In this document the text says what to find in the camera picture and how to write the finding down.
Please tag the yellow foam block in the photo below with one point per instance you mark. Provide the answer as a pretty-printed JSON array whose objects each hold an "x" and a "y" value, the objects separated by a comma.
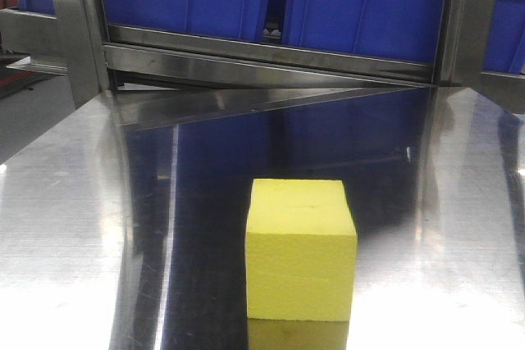
[{"x": 300, "y": 251}]

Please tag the stainless steel shelf rack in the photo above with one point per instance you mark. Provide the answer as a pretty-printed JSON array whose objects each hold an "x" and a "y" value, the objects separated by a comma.
[{"x": 79, "y": 42}]

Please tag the blue plastic bin right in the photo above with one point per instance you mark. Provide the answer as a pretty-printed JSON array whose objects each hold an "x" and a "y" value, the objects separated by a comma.
[{"x": 405, "y": 30}]

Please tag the blue bin far right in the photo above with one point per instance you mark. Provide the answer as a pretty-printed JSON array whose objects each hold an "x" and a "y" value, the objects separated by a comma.
[{"x": 505, "y": 45}]

